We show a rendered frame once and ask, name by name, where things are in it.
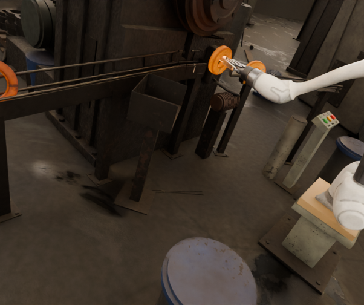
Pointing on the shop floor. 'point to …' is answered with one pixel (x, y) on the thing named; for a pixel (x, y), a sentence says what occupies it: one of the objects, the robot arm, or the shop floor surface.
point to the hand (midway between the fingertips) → (221, 57)
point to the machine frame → (88, 150)
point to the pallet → (6, 26)
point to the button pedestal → (306, 154)
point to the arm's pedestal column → (303, 250)
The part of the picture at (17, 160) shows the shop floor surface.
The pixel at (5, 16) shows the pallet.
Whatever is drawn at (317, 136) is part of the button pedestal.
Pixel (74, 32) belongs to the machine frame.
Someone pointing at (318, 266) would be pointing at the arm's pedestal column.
